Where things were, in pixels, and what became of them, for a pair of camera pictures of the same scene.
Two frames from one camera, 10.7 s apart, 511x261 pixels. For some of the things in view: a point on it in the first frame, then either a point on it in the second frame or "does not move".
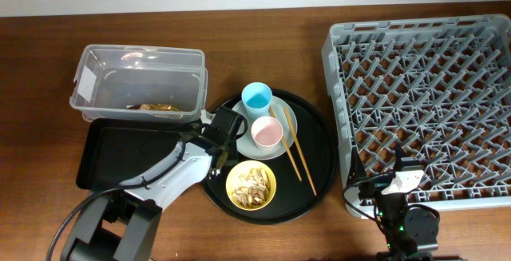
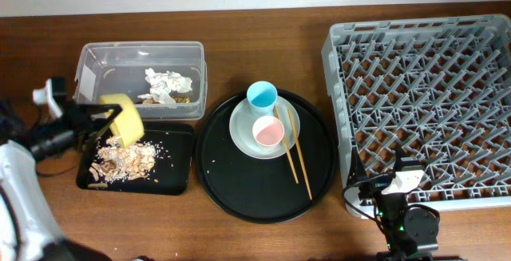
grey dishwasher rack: (439, 88) does not move
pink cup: (267, 133) does not move
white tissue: (206, 116) to (162, 84)
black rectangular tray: (115, 152) does not move
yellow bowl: (251, 185) to (128, 125)
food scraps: (253, 187) to (113, 162)
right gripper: (356, 169) does not move
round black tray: (303, 175) does not move
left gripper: (232, 149) to (78, 118)
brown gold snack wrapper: (154, 106) to (178, 99)
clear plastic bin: (117, 81) does not move
